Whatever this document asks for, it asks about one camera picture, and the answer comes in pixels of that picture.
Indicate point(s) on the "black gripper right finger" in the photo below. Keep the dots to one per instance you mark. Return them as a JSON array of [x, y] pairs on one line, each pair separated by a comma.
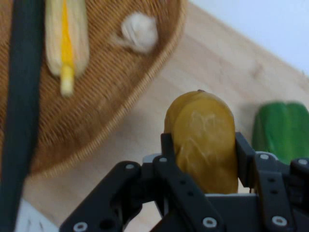
[[280, 188]]

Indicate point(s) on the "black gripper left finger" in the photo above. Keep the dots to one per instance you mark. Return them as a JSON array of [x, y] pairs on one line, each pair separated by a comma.
[[144, 193]]

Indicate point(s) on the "brown yellow potato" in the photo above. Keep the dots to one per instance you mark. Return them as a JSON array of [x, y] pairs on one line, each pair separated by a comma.
[[205, 140]]

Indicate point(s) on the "green bell pepper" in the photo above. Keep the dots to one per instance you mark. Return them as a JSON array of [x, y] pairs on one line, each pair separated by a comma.
[[280, 128]]

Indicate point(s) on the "woven wicker basket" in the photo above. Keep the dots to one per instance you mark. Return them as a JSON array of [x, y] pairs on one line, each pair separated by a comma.
[[96, 101]]

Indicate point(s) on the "wooden cutting board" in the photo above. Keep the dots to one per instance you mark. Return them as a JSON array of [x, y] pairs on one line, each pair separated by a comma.
[[205, 67]]

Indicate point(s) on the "dark green cucumber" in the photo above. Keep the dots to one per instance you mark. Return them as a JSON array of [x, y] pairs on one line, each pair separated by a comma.
[[23, 96]]

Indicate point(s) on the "white garlic bulb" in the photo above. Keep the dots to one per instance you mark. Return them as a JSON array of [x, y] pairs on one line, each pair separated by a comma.
[[141, 30]]

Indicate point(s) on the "yellow corn cob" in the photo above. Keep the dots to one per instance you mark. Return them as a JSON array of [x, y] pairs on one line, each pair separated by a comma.
[[67, 36]]

